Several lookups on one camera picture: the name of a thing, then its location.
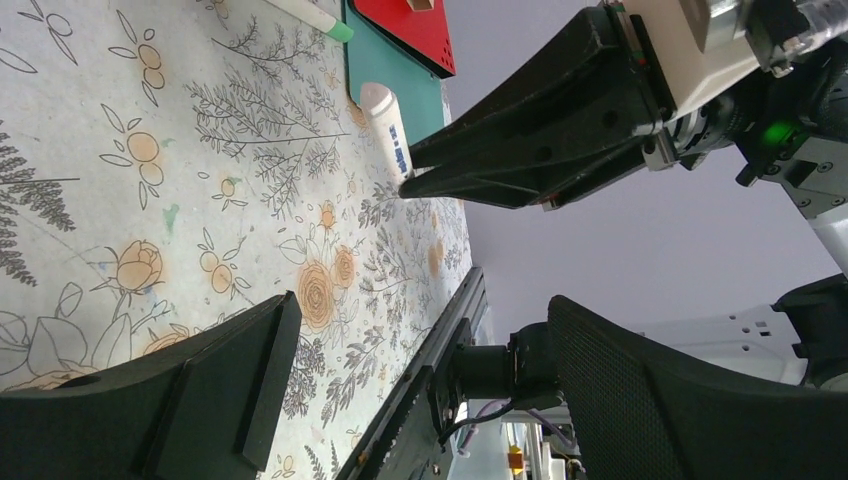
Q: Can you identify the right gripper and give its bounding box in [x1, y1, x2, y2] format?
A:
[410, 1, 847, 173]

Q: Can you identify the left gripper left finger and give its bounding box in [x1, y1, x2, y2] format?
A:
[1, 292, 301, 479]

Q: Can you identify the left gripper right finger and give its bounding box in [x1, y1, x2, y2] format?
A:
[548, 295, 847, 479]

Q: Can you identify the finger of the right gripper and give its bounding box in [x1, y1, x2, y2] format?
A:
[398, 135, 647, 209]

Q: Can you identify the plain white marker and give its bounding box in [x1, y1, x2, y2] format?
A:
[359, 82, 413, 189]

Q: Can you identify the light green cap marker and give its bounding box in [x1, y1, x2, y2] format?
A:
[266, 0, 354, 43]

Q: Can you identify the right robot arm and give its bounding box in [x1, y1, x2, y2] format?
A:
[399, 1, 847, 267]

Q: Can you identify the teal folder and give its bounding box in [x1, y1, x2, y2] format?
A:
[343, 1, 445, 144]

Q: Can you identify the red folder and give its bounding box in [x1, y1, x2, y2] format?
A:
[348, 0, 457, 79]

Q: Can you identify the floral table mat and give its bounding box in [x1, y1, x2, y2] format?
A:
[1, 1, 471, 479]

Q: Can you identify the black mounting rail base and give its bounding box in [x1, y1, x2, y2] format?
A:
[335, 267, 487, 480]

